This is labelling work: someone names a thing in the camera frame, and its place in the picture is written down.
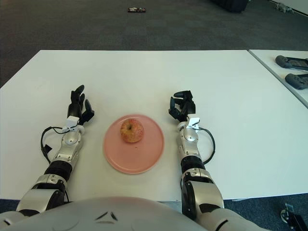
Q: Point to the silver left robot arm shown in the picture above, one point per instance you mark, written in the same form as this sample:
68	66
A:
60	158

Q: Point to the small dark packet on floor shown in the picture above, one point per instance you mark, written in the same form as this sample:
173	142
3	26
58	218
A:
136	9

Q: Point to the white wrist connector block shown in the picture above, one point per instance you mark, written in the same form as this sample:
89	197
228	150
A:
193	122
72	121

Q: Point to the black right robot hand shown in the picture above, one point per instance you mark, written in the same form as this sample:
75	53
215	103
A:
185	107

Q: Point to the white left wrist connector block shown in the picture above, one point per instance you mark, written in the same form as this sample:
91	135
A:
72	121

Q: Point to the black bag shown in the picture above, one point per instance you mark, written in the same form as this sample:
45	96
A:
231	5

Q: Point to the white right wrist connector block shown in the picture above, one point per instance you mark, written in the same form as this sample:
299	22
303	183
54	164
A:
193	122

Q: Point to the black caster wheel stand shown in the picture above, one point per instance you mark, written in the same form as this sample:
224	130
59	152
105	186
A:
292	216

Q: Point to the red yellow apple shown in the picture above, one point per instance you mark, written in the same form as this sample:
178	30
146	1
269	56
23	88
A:
132	131

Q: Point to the silver robot torso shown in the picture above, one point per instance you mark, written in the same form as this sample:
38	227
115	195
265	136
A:
108	211

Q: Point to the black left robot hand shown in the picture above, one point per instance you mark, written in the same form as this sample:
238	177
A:
74	108

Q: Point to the grey toy robot dog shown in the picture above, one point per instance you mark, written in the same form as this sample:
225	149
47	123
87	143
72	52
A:
284	7

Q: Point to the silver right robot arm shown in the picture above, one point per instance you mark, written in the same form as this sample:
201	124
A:
199	190

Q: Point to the pink round plate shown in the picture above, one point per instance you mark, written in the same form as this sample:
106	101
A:
149	154

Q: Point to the dark grey game controller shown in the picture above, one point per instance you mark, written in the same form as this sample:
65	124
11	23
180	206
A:
288	62
297	81

